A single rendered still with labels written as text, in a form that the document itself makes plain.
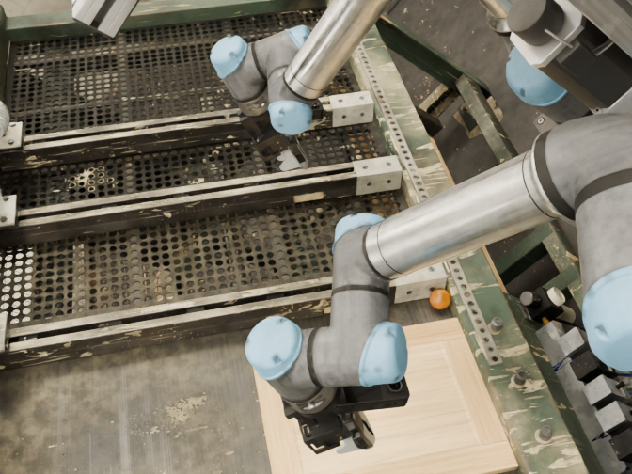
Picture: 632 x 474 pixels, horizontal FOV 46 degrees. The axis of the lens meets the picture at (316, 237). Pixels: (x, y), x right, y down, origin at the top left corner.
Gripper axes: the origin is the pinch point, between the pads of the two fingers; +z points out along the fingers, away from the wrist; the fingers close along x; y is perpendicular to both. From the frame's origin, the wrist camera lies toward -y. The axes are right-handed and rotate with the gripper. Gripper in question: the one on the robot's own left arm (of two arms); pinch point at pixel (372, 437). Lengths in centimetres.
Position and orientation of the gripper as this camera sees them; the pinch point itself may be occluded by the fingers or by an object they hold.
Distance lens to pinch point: 122.1
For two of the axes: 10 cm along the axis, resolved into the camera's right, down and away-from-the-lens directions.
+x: 2.1, 7.2, -6.6
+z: 3.7, 5.7, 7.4
